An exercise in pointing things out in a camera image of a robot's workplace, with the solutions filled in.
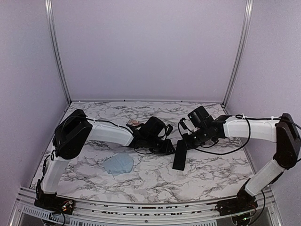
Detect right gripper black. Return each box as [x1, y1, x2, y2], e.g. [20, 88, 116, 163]
[182, 127, 209, 150]

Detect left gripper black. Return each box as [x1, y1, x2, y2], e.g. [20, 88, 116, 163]
[145, 135, 175, 155]

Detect black glasses case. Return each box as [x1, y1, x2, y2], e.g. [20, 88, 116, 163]
[172, 140, 187, 171]

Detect pink frame sunglasses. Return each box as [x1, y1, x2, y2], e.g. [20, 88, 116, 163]
[127, 119, 141, 127]

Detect blue cleaning cloth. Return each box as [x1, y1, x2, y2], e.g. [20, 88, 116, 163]
[103, 153, 134, 176]

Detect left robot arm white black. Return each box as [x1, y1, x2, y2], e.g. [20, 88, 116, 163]
[34, 109, 175, 214]

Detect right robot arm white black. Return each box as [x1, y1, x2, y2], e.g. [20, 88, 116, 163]
[179, 106, 301, 211]

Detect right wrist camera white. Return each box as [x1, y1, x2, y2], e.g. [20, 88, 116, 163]
[180, 118, 197, 133]

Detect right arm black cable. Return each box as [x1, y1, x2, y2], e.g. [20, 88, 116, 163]
[178, 114, 301, 163]

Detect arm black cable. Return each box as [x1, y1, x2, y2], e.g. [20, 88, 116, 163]
[42, 115, 174, 196]
[178, 114, 301, 163]

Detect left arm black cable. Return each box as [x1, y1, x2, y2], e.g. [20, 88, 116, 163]
[42, 115, 174, 196]

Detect right aluminium frame post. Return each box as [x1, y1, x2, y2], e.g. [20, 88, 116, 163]
[222, 0, 254, 108]

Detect aluminium frame post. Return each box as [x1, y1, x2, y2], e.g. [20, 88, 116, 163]
[222, 0, 254, 108]
[45, 0, 71, 105]

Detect front aluminium rail base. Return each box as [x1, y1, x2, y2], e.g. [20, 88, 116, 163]
[8, 187, 283, 226]

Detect left aluminium frame post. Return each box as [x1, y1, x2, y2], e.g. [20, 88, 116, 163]
[45, 0, 71, 105]

